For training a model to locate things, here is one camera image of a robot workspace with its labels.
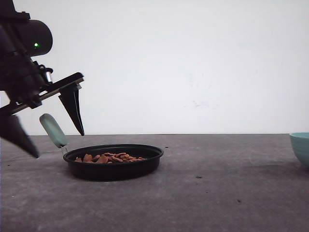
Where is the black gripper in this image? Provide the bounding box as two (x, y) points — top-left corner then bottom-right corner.
(0, 60), (84, 159)

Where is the brown beef cubes pile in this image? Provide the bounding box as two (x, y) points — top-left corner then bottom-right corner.
(74, 152), (146, 164)

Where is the black frying pan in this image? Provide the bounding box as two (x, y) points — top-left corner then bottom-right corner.
(40, 114), (164, 181)

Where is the teal bowl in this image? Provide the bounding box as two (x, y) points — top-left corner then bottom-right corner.
(289, 132), (309, 168)

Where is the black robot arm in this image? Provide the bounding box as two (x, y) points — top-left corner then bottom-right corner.
(0, 0), (84, 158)

